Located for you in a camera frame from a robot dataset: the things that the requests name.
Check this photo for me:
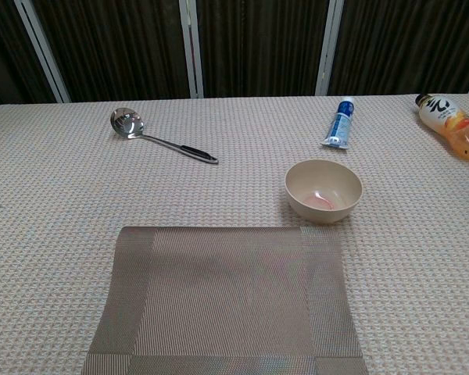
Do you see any beige woven tablecloth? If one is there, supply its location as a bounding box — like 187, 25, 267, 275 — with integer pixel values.
0, 92, 469, 375

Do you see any blue white toothpaste tube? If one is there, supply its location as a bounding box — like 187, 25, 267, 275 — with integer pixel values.
320, 96, 356, 151

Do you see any light brown bowl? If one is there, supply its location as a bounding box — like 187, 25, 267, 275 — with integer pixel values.
284, 159, 363, 225

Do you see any orange drink bottle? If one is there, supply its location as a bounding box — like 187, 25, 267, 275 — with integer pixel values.
414, 93, 469, 162

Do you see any dark pleated curtain panel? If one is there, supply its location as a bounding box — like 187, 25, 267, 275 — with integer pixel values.
328, 0, 469, 96
195, 0, 331, 98
0, 0, 59, 110
30, 0, 192, 103

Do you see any steel ladle black handle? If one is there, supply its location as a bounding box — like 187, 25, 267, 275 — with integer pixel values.
109, 106, 220, 165

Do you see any brown woven placemat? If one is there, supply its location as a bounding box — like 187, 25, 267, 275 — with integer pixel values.
81, 225, 369, 375

